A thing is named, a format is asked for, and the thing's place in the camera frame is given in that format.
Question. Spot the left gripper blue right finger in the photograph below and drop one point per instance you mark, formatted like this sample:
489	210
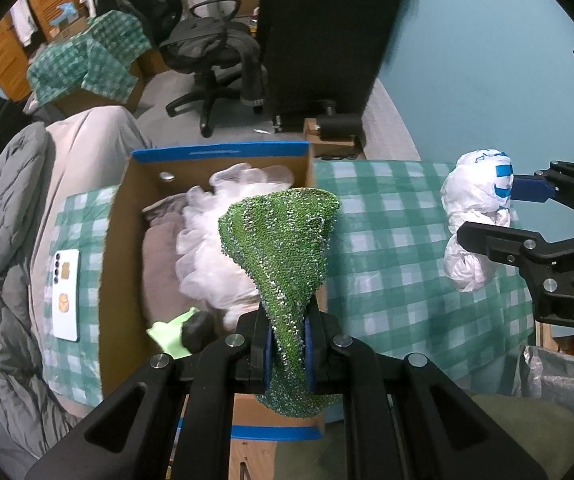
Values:
314	349

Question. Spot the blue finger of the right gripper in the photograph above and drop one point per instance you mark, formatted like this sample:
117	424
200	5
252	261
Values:
515	247
555	183

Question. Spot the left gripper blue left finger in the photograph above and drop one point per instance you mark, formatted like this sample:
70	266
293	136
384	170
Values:
260	359

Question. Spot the blue striped white plastic bag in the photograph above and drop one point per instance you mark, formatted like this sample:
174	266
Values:
477	190

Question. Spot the black sock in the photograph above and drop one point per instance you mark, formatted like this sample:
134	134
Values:
198	332

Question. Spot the white mesh bath pouf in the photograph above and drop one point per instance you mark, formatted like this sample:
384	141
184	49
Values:
204	271

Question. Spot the light green microfibre cloth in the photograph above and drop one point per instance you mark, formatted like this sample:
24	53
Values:
168	335

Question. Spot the green glitter scrub cloth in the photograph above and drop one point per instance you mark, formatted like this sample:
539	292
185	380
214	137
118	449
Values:
280	240

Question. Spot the grey-brown towel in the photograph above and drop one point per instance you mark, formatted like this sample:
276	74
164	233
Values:
162	300

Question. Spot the green checkered tablecloth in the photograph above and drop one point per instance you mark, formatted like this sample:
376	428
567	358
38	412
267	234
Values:
386	280

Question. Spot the grey plastic bag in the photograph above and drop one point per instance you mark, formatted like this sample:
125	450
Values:
545	375

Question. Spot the small cardboard box on floor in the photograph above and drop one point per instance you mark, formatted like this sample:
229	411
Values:
329	148

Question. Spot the blue-rimmed cardboard box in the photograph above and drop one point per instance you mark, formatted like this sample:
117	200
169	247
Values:
152	175

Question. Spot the black cylinder speaker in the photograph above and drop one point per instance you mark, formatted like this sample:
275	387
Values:
332	125

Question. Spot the white smartphone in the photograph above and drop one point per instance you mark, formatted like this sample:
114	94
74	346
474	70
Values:
65	294

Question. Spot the beige bed sheet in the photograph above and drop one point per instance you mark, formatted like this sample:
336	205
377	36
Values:
86	151

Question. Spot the black wardrobe cabinet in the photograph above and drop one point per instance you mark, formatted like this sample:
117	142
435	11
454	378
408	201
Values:
322	57

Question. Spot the large cardboard box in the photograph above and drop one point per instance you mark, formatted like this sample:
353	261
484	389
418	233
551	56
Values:
80	100

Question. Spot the black office chair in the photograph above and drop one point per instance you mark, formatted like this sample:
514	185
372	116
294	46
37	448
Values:
210	44

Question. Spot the grey quilted duvet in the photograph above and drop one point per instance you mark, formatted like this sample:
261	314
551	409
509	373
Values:
29	411

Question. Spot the green checkered cloth on box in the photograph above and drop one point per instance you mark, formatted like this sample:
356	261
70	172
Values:
96	60

